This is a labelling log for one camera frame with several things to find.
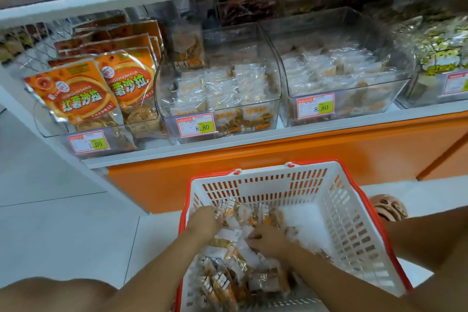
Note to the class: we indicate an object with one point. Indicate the person's right hand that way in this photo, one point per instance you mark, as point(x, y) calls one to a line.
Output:
point(269, 241)

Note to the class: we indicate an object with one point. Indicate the small brown snack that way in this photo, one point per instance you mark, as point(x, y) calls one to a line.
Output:
point(189, 48)

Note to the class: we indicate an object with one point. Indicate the person's left forearm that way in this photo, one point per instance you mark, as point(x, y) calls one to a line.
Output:
point(161, 279)

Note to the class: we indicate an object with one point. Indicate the orange shelf base panel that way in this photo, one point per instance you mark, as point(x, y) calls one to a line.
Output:
point(329, 158)

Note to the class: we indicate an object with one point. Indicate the yellow hamster snack packets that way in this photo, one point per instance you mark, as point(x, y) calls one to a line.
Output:
point(439, 48)

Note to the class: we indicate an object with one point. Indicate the pile of small brown snacks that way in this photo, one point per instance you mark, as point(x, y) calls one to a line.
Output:
point(234, 264)

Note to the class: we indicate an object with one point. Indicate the white yellow price tag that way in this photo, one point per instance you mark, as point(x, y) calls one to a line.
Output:
point(315, 106)
point(88, 142)
point(196, 125)
point(455, 83)

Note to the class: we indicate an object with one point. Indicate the white red-rimmed shopping basket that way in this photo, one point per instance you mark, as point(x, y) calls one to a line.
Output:
point(351, 206)

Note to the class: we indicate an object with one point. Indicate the person's right forearm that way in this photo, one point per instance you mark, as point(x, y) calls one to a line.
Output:
point(344, 286)

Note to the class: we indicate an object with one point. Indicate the pink clog sandal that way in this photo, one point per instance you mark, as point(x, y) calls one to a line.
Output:
point(389, 207)

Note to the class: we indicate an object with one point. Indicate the person's left hand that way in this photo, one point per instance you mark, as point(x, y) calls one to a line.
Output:
point(205, 222)

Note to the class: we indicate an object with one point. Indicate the person's right leg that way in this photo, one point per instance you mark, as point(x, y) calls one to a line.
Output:
point(431, 249)

